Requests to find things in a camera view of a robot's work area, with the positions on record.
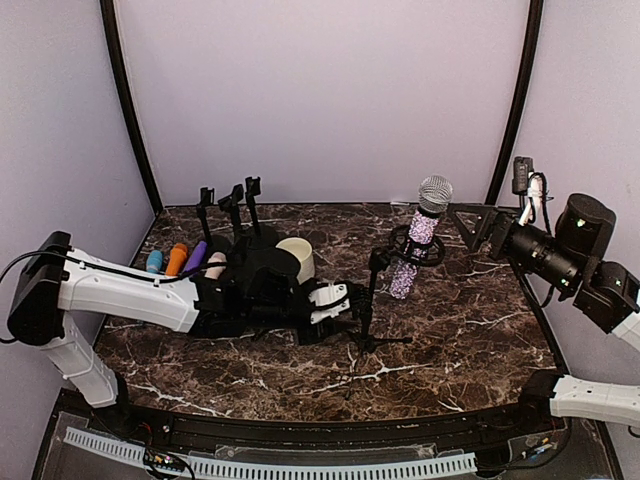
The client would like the black stand of blue microphone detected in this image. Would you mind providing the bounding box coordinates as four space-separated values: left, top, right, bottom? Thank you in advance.
196 186 215 247

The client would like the black stand of purple microphone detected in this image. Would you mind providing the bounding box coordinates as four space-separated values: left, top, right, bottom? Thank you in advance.
218 184 249 246

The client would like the white slotted cable duct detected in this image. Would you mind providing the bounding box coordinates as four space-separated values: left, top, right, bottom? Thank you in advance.
63 427 477 480

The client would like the black front rail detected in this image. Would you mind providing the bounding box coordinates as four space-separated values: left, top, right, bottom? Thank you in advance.
90 397 571 452

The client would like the black corner post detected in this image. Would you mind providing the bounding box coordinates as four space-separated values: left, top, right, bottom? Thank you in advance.
484 0 544 205
99 0 164 216

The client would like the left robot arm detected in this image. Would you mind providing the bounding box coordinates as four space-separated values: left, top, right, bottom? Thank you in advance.
7 231 355 436

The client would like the silver glitter microphone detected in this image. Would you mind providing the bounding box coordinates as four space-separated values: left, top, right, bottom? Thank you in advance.
389 175 453 299

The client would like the blue toy microphone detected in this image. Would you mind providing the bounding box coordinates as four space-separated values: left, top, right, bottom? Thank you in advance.
145 250 164 274

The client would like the purple toy microphone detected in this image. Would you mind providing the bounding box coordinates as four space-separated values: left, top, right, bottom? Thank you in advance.
182 240 208 275

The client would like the black shock mount tripod stand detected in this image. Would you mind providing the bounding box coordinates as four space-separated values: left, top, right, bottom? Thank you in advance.
343 224 447 401

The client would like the pale pink toy microphone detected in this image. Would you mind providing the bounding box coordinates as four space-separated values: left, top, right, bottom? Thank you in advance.
205 252 227 280

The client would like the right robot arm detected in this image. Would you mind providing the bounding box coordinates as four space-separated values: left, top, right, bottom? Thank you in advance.
447 193 639 434

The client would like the right black corner post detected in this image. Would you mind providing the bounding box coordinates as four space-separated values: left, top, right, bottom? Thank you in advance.
484 0 544 205

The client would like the left black corner post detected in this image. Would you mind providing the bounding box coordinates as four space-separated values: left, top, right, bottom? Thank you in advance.
99 0 164 216

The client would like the cream ceramic mug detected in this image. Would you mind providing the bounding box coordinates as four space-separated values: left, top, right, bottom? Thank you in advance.
276 237 315 284

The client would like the orange toy microphone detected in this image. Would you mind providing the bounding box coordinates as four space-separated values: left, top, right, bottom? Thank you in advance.
165 243 188 277

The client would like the black stand of orange microphone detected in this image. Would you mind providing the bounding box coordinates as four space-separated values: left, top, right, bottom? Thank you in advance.
245 176 280 249

